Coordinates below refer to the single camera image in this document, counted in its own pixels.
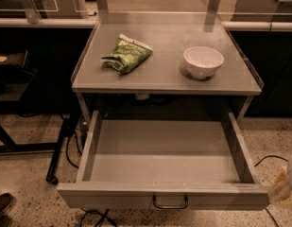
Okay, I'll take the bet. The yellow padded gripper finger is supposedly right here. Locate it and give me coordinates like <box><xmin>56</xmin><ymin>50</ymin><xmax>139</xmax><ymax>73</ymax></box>
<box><xmin>268</xmin><ymin>166</ymin><xmax>292</xmax><ymax>210</ymax></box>

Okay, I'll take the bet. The grey top drawer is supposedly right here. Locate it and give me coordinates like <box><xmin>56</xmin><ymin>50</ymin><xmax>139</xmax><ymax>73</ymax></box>
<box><xmin>57</xmin><ymin>113</ymin><xmax>268</xmax><ymax>210</ymax></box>

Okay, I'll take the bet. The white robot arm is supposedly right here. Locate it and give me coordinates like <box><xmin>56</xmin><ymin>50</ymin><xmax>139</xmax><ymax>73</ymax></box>
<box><xmin>268</xmin><ymin>156</ymin><xmax>292</xmax><ymax>209</ymax></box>

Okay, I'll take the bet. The grey drawer cabinet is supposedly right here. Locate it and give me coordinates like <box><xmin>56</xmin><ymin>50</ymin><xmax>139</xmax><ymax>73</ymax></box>
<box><xmin>72</xmin><ymin>12</ymin><xmax>263</xmax><ymax>120</ymax></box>

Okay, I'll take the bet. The white ceramic bowl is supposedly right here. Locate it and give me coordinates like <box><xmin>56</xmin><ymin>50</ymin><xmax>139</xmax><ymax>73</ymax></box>
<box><xmin>183</xmin><ymin>46</ymin><xmax>224</xmax><ymax>79</ymax></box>

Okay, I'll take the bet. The background grey table right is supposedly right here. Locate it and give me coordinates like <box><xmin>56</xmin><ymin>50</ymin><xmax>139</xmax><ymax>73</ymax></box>
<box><xmin>232</xmin><ymin>0</ymin><xmax>292</xmax><ymax>23</ymax></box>

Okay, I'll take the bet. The background grey table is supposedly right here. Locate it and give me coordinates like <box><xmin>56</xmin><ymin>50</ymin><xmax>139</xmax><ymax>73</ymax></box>
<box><xmin>232</xmin><ymin>0</ymin><xmax>292</xmax><ymax>23</ymax></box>
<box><xmin>0</xmin><ymin>0</ymin><xmax>90</xmax><ymax>20</ymax></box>

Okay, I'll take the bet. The green chip bag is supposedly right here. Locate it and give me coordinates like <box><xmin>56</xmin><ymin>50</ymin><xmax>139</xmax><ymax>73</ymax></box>
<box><xmin>101</xmin><ymin>34</ymin><xmax>153</xmax><ymax>75</ymax></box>

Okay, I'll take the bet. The dark shoe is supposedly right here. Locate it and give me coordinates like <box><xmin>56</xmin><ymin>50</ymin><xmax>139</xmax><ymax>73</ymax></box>
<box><xmin>0</xmin><ymin>193</ymin><xmax>13</xmax><ymax>227</ymax></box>

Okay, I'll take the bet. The black metal stand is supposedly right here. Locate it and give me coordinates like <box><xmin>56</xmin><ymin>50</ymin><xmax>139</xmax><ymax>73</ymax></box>
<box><xmin>0</xmin><ymin>52</ymin><xmax>79</xmax><ymax>185</ymax></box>

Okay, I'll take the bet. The background grey table left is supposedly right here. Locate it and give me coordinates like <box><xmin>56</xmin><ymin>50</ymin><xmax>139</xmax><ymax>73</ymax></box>
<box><xmin>0</xmin><ymin>0</ymin><xmax>90</xmax><ymax>20</ymax></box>

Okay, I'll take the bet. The black floor cable right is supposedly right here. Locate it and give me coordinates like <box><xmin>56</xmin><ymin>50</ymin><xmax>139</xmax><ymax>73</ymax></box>
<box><xmin>253</xmin><ymin>154</ymin><xmax>289</xmax><ymax>227</ymax></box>

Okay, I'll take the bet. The black floor cable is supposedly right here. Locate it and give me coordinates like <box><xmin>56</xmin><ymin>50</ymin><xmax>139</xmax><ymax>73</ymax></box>
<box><xmin>65</xmin><ymin>127</ymin><xmax>119</xmax><ymax>227</ymax></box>
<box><xmin>253</xmin><ymin>154</ymin><xmax>289</xmax><ymax>227</ymax></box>

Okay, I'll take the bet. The black top drawer handle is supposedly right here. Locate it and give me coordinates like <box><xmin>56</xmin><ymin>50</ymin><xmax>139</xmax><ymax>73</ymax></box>
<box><xmin>152</xmin><ymin>196</ymin><xmax>189</xmax><ymax>210</ymax></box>

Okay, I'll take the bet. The black floor cable left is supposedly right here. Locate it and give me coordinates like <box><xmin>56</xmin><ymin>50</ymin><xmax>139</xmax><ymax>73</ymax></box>
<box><xmin>65</xmin><ymin>127</ymin><xmax>119</xmax><ymax>227</ymax></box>

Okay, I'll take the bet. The white horizontal rail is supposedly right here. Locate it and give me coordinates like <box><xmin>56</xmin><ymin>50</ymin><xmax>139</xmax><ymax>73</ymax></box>
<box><xmin>0</xmin><ymin>18</ymin><xmax>292</xmax><ymax>32</ymax></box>

